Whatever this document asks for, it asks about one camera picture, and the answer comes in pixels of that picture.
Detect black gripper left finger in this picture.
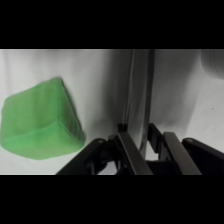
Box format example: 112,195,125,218
55,123,154,176

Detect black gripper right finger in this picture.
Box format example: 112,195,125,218
145,122,224,176

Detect metal tongs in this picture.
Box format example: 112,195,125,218
121,49,156,162

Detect green foam block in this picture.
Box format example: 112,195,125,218
0,77,87,162

